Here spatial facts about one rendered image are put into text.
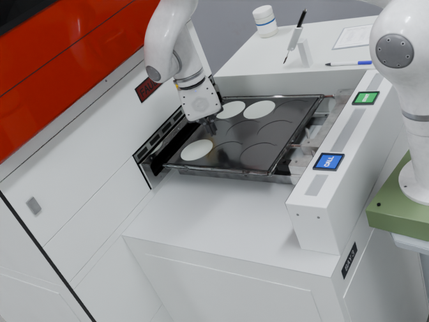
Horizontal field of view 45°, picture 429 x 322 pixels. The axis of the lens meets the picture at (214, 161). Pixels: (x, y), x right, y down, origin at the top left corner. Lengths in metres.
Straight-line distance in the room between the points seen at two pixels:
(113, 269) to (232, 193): 0.39
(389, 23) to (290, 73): 0.72
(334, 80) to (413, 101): 0.55
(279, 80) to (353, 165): 0.54
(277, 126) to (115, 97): 0.46
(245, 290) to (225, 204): 0.24
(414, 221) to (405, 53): 0.37
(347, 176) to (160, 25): 0.55
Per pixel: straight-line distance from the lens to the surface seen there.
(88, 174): 1.37
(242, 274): 1.26
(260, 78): 1.66
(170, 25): 1.24
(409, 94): 1.03
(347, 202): 1.15
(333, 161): 1.16
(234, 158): 1.40
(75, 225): 1.36
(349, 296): 1.22
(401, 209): 1.14
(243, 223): 1.30
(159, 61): 1.27
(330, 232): 1.10
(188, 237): 1.34
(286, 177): 1.36
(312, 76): 1.57
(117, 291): 1.50
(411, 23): 0.91
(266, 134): 1.45
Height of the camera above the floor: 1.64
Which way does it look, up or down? 31 degrees down
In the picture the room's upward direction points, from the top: 23 degrees counter-clockwise
